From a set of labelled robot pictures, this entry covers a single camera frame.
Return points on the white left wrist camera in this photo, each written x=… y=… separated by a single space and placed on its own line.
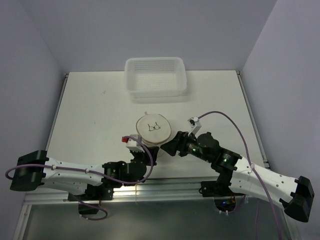
x=133 y=142

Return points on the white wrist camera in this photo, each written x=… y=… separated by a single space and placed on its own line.
x=195 y=125
x=133 y=142

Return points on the aluminium mounting rail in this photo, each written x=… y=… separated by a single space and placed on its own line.
x=167 y=189

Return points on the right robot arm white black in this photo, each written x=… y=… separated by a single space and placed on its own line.
x=294 y=195

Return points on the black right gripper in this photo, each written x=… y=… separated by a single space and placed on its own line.
x=179 y=143

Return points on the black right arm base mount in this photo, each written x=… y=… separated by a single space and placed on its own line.
x=224 y=199

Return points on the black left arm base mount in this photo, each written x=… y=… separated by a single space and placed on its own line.
x=100 y=193

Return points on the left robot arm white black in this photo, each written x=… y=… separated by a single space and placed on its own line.
x=36 y=170

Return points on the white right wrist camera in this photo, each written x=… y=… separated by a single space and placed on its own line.
x=195 y=125

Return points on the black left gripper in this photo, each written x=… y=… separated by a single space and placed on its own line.
x=153 y=151

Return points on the white perforated plastic basket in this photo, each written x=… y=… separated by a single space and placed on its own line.
x=155 y=77

